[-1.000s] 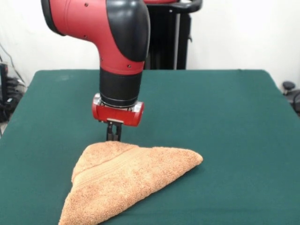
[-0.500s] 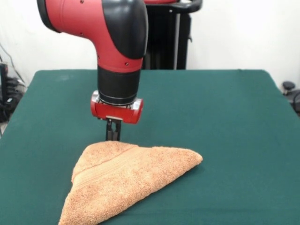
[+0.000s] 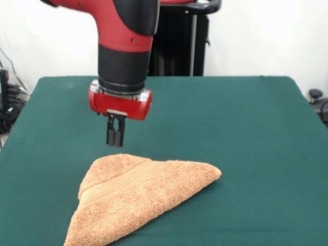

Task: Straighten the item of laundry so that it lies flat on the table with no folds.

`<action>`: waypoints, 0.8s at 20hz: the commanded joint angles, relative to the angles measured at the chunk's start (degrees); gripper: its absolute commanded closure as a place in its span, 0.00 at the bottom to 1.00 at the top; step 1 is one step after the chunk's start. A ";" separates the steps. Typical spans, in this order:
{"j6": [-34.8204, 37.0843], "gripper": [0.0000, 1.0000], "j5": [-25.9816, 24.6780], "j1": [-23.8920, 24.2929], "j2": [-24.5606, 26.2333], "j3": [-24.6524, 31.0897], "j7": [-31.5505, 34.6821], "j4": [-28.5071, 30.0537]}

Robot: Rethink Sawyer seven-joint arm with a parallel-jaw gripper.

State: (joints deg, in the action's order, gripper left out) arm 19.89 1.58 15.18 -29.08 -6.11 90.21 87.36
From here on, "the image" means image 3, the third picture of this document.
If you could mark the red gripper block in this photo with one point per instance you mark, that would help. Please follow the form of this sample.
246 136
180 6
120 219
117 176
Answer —
118 103

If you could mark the tan terry towel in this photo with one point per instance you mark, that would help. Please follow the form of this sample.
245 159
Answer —
143 194

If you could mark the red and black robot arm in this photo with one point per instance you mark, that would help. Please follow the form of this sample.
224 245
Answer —
123 30

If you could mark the black box device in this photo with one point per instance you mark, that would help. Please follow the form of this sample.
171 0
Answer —
3 84

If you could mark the dark green table cloth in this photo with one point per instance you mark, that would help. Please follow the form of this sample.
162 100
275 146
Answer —
256 205

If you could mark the black chair base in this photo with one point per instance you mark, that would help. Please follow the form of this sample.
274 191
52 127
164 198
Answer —
319 102

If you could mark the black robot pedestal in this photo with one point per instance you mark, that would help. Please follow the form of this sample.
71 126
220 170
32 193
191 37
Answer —
174 51

